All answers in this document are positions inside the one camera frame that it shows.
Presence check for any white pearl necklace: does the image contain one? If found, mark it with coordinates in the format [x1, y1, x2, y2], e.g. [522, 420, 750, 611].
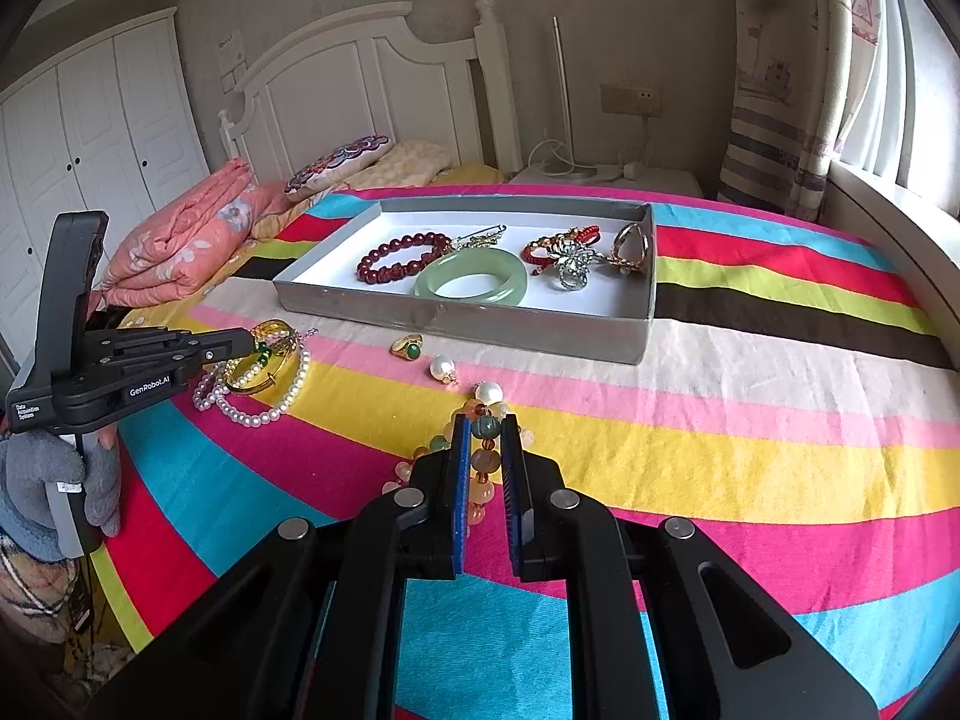
[190, 326, 319, 431]

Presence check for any gold carved bangle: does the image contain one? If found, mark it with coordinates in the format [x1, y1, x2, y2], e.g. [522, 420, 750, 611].
[220, 319, 301, 395]

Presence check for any peach agate bead bracelet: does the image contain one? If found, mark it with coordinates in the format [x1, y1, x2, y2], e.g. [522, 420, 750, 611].
[379, 397, 539, 529]

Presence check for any dark red bead bracelet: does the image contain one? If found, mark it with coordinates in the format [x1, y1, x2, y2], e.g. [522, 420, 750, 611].
[355, 230, 454, 286]

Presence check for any gold hoop ring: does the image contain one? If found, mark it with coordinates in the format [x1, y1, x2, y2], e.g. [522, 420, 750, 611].
[608, 221, 651, 275]

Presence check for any green jade bangle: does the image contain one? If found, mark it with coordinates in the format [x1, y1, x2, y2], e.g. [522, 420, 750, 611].
[413, 247, 529, 307]

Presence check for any red cord gold bracelet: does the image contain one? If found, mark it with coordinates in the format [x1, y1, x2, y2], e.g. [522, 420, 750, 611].
[519, 223, 604, 277]

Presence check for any grey gloved left hand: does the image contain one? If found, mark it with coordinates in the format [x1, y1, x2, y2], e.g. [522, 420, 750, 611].
[2, 424, 122, 562]

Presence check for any pink folded quilt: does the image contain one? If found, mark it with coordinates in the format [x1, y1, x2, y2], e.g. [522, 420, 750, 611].
[96, 160, 288, 309]

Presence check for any white wardrobe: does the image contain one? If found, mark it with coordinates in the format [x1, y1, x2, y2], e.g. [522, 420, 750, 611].
[0, 8, 208, 362]

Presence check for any striped colourful bed cover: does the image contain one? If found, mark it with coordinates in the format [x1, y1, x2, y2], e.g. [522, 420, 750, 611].
[93, 197, 958, 715]

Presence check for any pearl earring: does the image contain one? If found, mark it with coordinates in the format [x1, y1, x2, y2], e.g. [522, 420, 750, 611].
[428, 355, 459, 387]
[473, 380, 505, 406]

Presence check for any embroidered small pillow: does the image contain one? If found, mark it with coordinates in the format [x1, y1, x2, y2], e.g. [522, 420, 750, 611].
[285, 133, 394, 200]

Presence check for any beige floral pillow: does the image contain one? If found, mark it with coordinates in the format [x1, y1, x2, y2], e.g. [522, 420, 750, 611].
[251, 142, 454, 241]

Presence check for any grey cardboard tray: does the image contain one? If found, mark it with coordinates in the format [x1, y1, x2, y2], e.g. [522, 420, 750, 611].
[274, 192, 656, 366]

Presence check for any white wooden headboard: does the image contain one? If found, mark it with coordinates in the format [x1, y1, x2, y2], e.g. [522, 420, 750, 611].
[218, 0, 526, 182]

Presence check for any yellow floral bed sheet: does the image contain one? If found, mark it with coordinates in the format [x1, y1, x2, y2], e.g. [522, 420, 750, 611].
[431, 163, 506, 185]

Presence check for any white nightstand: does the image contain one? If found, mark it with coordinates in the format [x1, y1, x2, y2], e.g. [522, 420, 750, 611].
[511, 163, 703, 199]

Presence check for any patterned striped curtain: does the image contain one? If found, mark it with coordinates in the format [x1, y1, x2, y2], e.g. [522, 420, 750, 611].
[718, 0, 884, 221]

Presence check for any white charging cable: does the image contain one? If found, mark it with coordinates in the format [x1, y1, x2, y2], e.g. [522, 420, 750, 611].
[525, 115, 655, 182]

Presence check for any wall power socket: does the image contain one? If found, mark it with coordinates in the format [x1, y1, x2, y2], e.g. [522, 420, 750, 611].
[599, 83, 662, 119]

